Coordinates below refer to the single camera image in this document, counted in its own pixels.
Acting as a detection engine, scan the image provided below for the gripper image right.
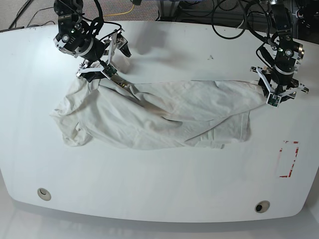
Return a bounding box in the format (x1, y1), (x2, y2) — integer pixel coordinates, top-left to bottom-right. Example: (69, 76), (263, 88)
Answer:
(250, 34), (309, 107)

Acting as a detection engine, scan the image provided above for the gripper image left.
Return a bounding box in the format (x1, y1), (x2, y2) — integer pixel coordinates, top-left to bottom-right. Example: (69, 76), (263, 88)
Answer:
(54, 14), (132, 82)

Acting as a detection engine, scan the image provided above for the white t-shirt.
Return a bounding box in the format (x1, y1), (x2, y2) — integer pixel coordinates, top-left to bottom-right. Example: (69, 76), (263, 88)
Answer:
(51, 77), (265, 150)

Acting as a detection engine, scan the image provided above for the red tape rectangle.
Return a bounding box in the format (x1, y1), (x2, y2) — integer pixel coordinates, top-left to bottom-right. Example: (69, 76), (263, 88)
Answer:
(276, 140), (300, 178)

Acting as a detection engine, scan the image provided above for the right table grommet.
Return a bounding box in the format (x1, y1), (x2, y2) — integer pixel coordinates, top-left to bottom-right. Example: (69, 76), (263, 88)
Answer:
(255, 201), (270, 214)

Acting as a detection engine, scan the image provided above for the table grommet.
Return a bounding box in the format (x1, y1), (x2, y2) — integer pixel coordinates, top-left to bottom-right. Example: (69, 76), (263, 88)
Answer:
(255, 201), (270, 214)
(37, 188), (51, 201)

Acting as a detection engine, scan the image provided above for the left table grommet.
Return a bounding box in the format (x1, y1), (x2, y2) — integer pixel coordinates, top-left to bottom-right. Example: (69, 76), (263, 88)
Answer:
(37, 188), (51, 201)

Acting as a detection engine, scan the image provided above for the yellow cable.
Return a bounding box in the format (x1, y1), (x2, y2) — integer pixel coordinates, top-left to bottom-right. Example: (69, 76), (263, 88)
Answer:
(91, 4), (137, 22)

